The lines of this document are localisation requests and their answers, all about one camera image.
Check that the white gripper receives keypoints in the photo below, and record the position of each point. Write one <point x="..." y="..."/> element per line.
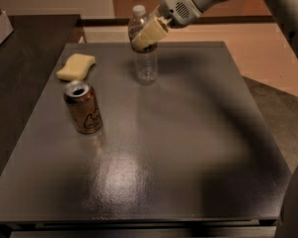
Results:
<point x="177" y="6"/>

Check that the clear plastic water bottle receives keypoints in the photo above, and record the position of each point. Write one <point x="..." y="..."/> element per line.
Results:
<point x="145" y="61"/>

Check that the orange soda can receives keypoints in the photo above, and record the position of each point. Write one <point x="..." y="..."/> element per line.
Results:
<point x="81" y="101"/>

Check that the yellow sponge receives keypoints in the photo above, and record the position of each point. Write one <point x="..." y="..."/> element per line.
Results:
<point x="76" y="67"/>

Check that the dark wooden side counter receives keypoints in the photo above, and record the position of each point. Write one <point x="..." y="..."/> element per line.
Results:
<point x="27" y="59"/>

